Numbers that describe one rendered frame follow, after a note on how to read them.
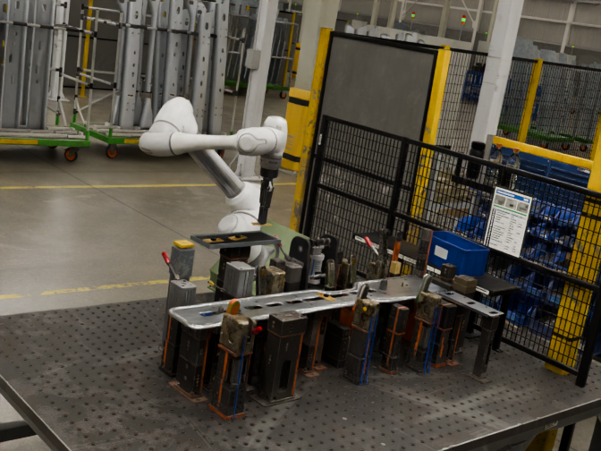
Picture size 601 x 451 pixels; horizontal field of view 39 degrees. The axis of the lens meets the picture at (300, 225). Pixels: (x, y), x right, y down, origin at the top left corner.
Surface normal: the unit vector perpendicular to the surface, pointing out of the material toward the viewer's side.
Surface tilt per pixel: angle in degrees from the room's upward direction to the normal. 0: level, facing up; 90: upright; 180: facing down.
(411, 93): 90
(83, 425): 0
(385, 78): 89
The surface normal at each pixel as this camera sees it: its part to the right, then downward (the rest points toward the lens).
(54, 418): 0.15, -0.96
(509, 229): -0.74, 0.05
